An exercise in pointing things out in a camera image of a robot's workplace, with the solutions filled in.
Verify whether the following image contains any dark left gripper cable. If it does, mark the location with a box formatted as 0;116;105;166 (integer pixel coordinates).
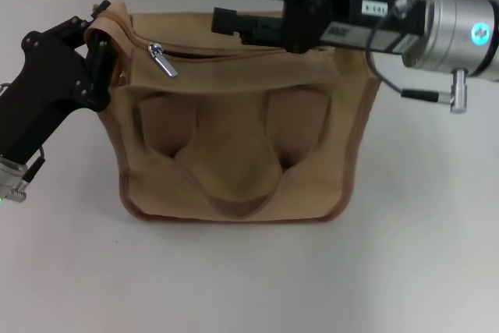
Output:
22;147;48;186

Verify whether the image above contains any silver right elbow plug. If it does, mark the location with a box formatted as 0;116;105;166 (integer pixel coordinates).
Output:
449;69;469;115

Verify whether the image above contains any grey right gripper cable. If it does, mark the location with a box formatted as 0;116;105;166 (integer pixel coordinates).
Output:
366;4;455;104

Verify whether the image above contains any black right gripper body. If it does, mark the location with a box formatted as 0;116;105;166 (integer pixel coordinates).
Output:
281;0;426;56

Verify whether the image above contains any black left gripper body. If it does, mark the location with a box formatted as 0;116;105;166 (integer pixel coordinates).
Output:
0;29;112;167

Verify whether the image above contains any khaki canvas food bag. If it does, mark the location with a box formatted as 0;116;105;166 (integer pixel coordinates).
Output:
83;0;381;225

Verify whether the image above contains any silver left elbow plug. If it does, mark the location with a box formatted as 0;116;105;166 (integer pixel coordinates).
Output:
6;187;29;205

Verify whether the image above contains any silver metal zipper pull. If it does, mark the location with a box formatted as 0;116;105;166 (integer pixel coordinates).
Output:
147;43;180;79

